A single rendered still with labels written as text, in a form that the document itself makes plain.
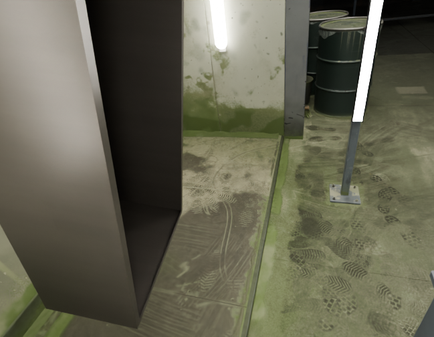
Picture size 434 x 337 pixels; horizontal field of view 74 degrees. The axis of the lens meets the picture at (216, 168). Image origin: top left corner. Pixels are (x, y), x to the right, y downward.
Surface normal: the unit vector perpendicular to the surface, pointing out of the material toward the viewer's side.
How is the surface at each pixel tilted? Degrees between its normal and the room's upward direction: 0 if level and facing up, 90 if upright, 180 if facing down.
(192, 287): 0
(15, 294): 57
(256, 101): 90
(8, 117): 90
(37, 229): 90
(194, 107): 90
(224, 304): 0
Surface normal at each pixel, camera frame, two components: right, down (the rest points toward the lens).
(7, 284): 0.73, -0.40
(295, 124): -0.27, 0.58
